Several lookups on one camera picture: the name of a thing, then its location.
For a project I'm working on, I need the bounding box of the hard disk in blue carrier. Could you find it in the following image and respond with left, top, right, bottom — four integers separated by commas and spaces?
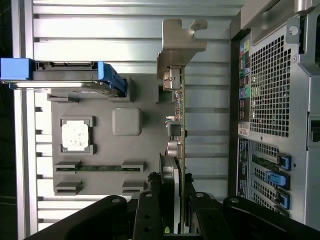
0, 57, 129, 99

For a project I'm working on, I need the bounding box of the grey plastic parts rack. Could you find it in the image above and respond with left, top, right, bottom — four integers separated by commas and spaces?
47, 73, 176, 199

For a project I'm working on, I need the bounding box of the open black PC case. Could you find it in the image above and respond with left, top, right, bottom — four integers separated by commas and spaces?
228, 0, 320, 226

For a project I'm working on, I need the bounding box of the green RAM stick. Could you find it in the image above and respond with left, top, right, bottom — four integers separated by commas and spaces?
56, 164, 145, 173

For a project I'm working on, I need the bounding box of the silver CPU chip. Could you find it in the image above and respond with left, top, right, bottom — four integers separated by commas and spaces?
61, 121, 90, 152

